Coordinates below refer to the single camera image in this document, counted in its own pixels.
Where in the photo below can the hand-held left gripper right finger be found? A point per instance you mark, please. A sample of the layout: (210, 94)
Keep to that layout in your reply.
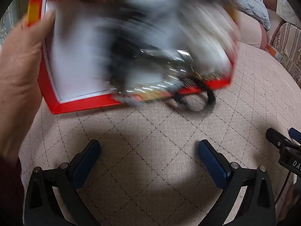
(212, 164)

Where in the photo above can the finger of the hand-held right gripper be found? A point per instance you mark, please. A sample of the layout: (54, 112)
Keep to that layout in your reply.
(295, 135)
(276, 137)

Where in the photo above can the brown rounded object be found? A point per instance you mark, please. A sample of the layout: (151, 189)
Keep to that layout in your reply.
(270, 1)

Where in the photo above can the pink quilted bedspread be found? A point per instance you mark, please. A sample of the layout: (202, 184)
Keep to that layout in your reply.
(152, 134)

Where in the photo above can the red-edged white tray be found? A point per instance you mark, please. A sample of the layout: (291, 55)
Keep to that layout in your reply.
(77, 63)

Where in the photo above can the pink bolster cushion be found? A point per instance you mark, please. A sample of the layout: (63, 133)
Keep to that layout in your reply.
(252, 34)

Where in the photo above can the small orange box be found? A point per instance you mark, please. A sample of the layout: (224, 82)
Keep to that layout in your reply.
(274, 51)

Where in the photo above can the person's right hand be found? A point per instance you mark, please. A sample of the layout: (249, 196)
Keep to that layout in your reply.
(292, 204)

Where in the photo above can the white patterned cloth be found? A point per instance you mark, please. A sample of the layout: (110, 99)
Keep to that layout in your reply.
(288, 8)

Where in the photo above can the grey pillow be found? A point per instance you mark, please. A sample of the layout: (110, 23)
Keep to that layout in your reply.
(252, 3)

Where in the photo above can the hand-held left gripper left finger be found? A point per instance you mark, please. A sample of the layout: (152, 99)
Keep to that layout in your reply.
(85, 164)

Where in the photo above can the beige striped cloth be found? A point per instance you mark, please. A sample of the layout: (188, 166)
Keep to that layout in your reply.
(288, 47)

